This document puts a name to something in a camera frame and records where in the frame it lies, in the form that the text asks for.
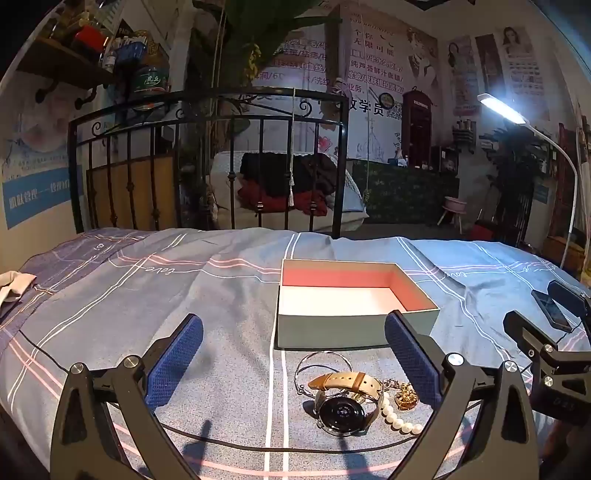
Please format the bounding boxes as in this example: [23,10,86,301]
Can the large wall poster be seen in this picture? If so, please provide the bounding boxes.
[252,4,439,162]

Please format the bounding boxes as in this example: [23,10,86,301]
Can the red phone booth cabinet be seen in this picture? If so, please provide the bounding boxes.
[402,90,437,169]

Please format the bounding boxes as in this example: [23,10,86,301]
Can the white pearl bracelet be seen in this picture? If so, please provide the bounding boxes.
[379,391,424,435]

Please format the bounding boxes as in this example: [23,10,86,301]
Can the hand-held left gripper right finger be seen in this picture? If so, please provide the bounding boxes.
[384,310,540,480]

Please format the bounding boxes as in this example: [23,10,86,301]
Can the white floor lamp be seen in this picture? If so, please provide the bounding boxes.
[477,92,580,268]

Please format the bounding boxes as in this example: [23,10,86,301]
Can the pink stool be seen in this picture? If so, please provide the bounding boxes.
[438,196,468,229]

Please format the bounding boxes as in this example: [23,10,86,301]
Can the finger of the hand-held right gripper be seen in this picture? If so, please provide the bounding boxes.
[503,310,591,376]
[547,281,591,324]

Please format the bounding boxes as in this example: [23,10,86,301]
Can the black smartphone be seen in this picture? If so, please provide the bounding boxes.
[531,289,573,330]

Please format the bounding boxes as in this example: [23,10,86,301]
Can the dark clothes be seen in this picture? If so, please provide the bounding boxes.
[240,152,340,195]

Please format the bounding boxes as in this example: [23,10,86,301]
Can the black cable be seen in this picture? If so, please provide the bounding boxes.
[18,330,483,452]

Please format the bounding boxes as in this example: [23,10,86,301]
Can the black iron bed frame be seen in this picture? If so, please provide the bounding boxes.
[68,89,349,238]

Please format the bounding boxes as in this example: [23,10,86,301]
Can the wooden wall shelf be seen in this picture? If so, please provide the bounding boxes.
[18,37,116,100]

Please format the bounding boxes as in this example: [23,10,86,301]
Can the wristwatch with tan leather strap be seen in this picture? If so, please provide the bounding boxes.
[302,371,386,437]

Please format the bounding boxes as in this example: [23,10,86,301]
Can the red cloth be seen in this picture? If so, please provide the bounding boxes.
[238,180,331,217]

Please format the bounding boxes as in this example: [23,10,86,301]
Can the white tassel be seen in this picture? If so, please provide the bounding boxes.
[287,88,296,208]

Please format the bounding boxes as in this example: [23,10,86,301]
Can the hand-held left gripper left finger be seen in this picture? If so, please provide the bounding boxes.
[50,313,205,480]

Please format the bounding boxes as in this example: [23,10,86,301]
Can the green box with pink lining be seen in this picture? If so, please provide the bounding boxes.
[274,258,441,350]

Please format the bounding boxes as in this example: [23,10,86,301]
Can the silver bangle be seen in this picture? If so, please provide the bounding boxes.
[294,351,354,394]

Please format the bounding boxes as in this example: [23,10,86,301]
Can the portrait wall poster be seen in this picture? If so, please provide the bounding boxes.
[496,25,550,121]

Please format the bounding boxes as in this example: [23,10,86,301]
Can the beige cloth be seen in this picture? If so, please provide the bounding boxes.
[0,271,38,303]

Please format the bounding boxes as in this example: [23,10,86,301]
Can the gold brooch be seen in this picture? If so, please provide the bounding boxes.
[394,383,419,411]

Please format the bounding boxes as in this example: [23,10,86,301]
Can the blue and white wall poster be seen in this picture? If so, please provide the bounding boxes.
[0,92,86,232]

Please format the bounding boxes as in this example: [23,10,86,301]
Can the yellow wooden board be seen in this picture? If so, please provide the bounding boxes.
[85,154,178,232]

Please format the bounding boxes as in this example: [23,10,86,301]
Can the green patterned counter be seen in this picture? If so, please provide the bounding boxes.
[346,159,460,224]

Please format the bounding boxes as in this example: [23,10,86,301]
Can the red box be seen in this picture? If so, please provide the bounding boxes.
[71,25,105,49]

